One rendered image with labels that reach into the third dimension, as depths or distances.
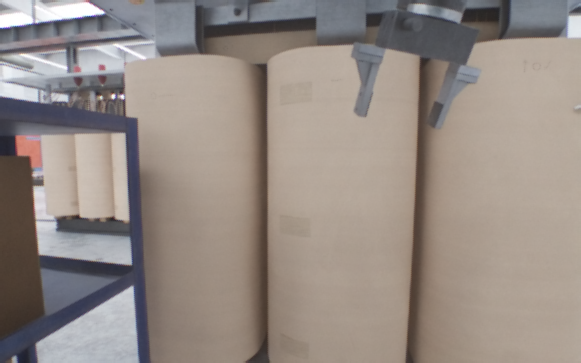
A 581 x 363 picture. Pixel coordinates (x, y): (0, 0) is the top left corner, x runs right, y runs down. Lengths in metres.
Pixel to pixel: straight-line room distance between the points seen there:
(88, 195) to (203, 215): 2.60
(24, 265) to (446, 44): 0.79
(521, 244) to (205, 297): 0.79
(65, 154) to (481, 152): 3.43
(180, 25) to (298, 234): 0.64
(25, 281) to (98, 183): 2.62
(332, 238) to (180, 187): 0.42
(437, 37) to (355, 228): 0.44
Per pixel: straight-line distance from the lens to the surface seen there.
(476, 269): 0.83
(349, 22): 0.81
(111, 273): 0.91
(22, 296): 0.73
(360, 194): 0.72
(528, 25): 0.90
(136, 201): 0.79
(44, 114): 0.64
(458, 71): 0.53
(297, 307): 0.82
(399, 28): 0.46
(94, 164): 3.30
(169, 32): 0.94
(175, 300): 0.93
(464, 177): 0.79
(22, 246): 0.71
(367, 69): 0.47
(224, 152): 0.80
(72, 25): 13.20
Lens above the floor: 0.82
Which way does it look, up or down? 5 degrees down
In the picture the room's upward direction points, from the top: straight up
